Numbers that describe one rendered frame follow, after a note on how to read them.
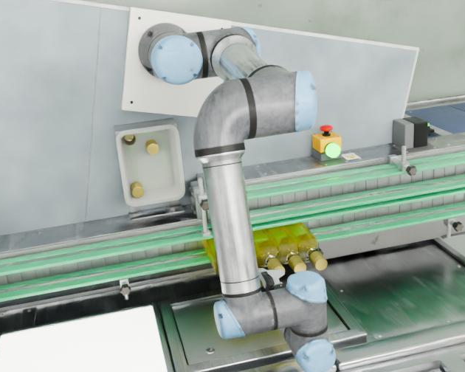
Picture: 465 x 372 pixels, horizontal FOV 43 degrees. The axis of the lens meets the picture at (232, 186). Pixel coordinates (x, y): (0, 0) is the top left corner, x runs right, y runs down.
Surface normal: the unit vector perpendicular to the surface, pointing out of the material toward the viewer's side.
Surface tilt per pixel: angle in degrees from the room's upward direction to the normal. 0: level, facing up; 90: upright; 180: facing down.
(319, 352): 1
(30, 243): 90
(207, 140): 43
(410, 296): 91
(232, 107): 24
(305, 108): 5
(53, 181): 0
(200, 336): 90
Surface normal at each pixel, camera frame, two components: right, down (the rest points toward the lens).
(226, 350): -0.07, -0.94
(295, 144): 0.24, 0.32
